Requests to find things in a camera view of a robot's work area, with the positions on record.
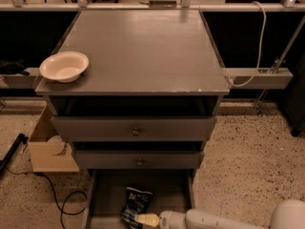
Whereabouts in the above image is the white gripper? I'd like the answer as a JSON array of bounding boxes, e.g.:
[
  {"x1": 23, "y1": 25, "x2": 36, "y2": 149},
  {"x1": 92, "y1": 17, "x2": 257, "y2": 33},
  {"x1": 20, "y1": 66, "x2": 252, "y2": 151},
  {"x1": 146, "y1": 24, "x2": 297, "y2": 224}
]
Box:
[{"x1": 134, "y1": 211, "x2": 187, "y2": 229}]

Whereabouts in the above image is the blue chip bag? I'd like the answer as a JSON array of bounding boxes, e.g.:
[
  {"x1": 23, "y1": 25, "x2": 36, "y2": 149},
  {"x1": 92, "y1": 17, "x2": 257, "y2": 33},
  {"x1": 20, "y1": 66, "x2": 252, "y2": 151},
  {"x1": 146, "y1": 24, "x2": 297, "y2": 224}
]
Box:
[{"x1": 119, "y1": 187, "x2": 153, "y2": 229}]

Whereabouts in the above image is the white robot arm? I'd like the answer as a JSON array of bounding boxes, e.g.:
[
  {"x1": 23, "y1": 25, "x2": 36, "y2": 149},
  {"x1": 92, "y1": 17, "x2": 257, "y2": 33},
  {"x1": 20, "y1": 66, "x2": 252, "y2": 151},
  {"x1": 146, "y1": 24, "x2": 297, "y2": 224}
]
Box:
[{"x1": 134, "y1": 199, "x2": 305, "y2": 229}]

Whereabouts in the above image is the grey bottom drawer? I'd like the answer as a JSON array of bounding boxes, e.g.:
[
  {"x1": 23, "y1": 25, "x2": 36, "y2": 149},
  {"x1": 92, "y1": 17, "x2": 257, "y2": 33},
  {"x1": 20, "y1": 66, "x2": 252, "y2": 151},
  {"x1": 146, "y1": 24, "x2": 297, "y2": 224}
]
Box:
[{"x1": 82, "y1": 169, "x2": 194, "y2": 229}]

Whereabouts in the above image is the grey drawer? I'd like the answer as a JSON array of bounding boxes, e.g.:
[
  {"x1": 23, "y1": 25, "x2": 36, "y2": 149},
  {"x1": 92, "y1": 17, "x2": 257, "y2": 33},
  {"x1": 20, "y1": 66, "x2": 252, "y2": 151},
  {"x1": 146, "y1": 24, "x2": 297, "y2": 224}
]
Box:
[
  {"x1": 82, "y1": 169, "x2": 194, "y2": 229},
  {"x1": 51, "y1": 116, "x2": 215, "y2": 142},
  {"x1": 72, "y1": 151, "x2": 204, "y2": 169}
]

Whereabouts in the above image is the grey middle drawer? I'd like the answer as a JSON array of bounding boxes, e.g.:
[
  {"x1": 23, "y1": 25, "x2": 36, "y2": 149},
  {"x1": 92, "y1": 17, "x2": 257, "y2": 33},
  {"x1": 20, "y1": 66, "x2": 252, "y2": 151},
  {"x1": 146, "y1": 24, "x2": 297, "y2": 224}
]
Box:
[{"x1": 72, "y1": 151, "x2": 204, "y2": 169}]

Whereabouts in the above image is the grey top drawer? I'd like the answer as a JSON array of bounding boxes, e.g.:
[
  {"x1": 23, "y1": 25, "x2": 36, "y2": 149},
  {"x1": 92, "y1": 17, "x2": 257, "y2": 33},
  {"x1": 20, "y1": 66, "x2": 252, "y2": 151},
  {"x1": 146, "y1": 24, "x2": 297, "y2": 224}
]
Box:
[{"x1": 51, "y1": 116, "x2": 215, "y2": 142}]

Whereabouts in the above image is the grey wooden drawer cabinet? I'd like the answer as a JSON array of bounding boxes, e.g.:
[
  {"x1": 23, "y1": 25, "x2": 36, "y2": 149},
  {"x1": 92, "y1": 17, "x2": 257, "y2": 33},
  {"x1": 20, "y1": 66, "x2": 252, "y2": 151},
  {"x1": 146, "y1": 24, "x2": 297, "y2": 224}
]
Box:
[{"x1": 33, "y1": 9, "x2": 231, "y2": 177}]

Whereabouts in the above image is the open cardboard box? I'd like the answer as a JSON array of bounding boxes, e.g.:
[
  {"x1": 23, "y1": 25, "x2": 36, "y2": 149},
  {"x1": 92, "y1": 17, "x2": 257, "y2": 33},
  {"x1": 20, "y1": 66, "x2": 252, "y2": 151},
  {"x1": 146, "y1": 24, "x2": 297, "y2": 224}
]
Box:
[{"x1": 28, "y1": 107, "x2": 79, "y2": 173}]

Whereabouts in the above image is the black bar on floor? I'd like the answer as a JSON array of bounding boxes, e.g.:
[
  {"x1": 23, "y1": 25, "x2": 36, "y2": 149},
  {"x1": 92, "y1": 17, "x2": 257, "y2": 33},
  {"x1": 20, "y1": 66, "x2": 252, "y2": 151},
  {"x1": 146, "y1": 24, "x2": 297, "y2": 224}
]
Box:
[{"x1": 0, "y1": 133, "x2": 28, "y2": 176}]

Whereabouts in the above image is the white bowl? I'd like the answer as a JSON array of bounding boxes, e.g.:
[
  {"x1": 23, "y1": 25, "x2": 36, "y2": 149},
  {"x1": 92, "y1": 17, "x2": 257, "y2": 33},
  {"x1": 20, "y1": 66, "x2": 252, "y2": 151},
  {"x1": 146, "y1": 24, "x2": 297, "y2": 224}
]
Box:
[{"x1": 39, "y1": 52, "x2": 89, "y2": 83}]

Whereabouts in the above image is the dark cabinet at right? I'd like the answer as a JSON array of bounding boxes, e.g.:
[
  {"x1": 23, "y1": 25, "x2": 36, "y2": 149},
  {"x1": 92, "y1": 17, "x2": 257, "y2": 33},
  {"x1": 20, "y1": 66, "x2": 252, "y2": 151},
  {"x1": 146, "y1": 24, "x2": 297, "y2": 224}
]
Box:
[{"x1": 283, "y1": 53, "x2": 305, "y2": 136}]

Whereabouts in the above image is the white hanging cable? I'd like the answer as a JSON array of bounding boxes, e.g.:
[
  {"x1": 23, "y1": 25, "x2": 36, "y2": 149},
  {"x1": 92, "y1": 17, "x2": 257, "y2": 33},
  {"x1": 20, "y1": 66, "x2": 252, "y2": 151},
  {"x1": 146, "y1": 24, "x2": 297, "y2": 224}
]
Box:
[{"x1": 227, "y1": 1, "x2": 267, "y2": 88}]

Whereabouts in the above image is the black object on rail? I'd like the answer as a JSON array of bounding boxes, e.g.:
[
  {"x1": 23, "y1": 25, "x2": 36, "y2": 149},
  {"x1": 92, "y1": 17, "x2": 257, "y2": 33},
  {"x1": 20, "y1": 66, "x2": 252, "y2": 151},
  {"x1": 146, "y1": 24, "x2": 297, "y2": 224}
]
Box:
[{"x1": 0, "y1": 60, "x2": 30, "y2": 75}]

